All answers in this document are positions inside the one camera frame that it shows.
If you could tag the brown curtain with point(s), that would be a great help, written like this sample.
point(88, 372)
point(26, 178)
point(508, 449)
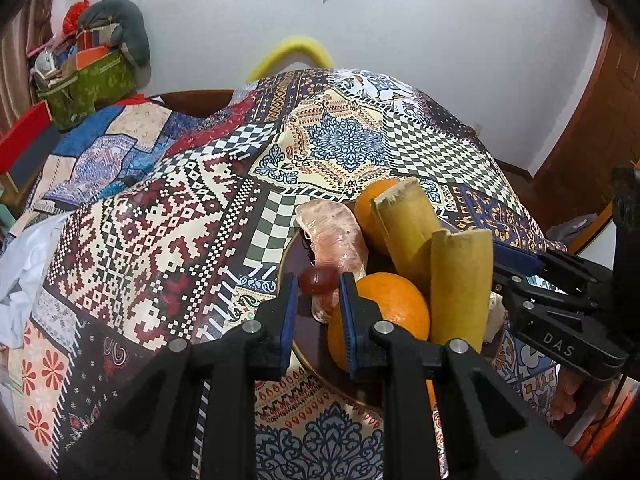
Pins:
point(30, 35)

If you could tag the patchwork printed blanket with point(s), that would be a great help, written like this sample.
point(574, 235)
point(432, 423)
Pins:
point(150, 240)

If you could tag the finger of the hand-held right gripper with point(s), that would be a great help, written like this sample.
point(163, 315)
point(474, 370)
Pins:
point(520, 292)
point(515, 257)

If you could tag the teal cloth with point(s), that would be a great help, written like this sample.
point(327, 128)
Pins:
point(6, 217)

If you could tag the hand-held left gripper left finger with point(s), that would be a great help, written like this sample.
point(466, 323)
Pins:
point(287, 320)

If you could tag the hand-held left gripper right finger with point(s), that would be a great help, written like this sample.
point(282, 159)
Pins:
point(350, 325)

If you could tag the red box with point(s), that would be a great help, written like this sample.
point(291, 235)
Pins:
point(25, 130)

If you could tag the person's right hand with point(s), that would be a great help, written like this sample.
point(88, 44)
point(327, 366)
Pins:
point(567, 395)

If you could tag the grey cloth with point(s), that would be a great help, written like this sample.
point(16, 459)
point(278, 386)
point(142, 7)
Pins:
point(570, 230)

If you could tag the orange box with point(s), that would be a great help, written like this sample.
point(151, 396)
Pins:
point(90, 56)

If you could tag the large orange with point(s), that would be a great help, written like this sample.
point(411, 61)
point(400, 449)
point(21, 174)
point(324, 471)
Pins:
point(395, 310)

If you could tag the yellow sugarcane piece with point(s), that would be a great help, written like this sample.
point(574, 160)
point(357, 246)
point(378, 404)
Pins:
point(407, 235)
point(460, 290)

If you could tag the dark wooden headboard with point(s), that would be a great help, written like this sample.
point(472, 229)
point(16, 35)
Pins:
point(200, 102)

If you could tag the orange-rimmed white panel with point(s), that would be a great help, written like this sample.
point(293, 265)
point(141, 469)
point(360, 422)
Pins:
point(607, 245)

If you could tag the red grape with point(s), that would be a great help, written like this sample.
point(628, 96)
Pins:
point(317, 280)

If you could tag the green fabric bag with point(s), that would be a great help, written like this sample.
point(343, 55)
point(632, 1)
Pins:
point(95, 85)

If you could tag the peeled pomelo segment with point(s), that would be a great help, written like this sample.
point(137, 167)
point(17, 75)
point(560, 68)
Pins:
point(495, 317)
point(335, 240)

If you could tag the dark round plate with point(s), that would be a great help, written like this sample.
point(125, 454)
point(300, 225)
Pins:
point(312, 340)

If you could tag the white cloth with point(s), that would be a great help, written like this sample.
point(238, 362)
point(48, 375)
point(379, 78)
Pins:
point(25, 270)

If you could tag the wooden door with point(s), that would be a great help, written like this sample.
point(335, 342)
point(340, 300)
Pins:
point(600, 110)

